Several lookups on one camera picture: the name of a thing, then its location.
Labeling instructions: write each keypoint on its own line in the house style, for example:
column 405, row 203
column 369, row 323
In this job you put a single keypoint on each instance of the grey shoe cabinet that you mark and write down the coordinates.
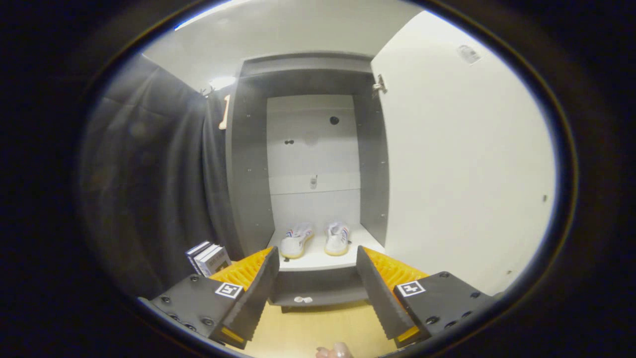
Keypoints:
column 248, row 174

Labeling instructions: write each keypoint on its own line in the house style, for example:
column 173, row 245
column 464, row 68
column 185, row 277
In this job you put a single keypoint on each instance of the white shoe cabinet door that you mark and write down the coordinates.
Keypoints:
column 462, row 164

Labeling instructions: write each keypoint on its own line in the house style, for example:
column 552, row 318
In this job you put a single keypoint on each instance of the black backdrop cloth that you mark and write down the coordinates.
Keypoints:
column 159, row 189

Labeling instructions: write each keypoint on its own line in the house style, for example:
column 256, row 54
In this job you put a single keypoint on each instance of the metal door hinge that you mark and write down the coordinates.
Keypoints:
column 379, row 85

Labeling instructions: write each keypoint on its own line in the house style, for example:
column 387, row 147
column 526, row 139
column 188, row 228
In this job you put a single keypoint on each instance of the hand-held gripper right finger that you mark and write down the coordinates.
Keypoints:
column 380, row 298

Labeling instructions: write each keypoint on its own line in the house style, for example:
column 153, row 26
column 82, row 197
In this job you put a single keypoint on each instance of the white low-top shoe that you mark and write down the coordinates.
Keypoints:
column 294, row 243
column 337, row 241

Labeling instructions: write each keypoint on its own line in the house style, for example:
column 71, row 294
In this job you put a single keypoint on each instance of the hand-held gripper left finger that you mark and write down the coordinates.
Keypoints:
column 258, row 293

